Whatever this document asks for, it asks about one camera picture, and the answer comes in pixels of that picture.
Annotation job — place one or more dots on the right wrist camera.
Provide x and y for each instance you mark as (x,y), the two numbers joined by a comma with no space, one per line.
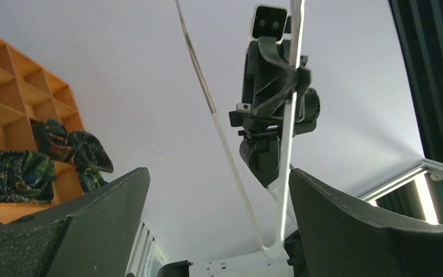
(268,21)

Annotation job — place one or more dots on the dark rolled cloth middle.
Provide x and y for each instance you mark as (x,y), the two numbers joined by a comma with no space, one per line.
(52,139)

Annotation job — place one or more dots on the wooden compartment organizer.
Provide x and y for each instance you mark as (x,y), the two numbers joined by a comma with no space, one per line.
(28,91)

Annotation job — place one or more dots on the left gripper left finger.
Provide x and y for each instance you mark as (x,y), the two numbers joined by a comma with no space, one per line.
(91,235)

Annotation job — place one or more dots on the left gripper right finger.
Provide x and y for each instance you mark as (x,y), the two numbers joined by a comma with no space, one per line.
(343,235)

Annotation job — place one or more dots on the white metal tongs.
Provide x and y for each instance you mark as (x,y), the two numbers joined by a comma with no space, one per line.
(281,183)

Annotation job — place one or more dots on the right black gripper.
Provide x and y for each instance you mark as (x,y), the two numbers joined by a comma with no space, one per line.
(268,81)

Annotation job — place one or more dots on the dark rolled cloth front-right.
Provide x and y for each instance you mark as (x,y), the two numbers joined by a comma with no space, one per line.
(89,158)

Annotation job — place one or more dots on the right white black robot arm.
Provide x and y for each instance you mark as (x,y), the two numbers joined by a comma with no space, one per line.
(262,157)

